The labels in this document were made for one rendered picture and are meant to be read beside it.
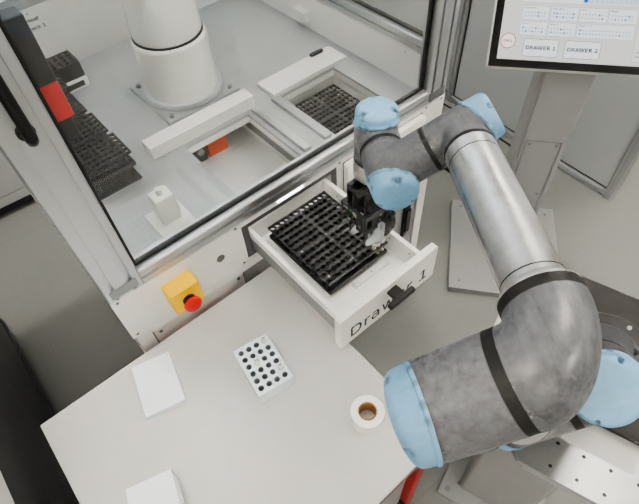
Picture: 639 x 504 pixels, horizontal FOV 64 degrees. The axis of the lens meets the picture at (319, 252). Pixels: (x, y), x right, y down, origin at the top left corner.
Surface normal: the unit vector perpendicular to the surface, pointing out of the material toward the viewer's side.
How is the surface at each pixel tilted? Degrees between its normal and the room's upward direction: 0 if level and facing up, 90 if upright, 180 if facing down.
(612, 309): 44
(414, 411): 37
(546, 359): 20
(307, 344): 0
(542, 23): 50
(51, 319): 0
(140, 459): 0
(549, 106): 90
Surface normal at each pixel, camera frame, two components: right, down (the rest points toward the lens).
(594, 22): -0.18, 0.21
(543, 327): -0.33, -0.58
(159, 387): -0.05, -0.61
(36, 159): 0.65, 0.58
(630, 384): -0.30, -0.04
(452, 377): -0.57, -0.48
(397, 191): 0.15, 0.78
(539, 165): -0.18, 0.78
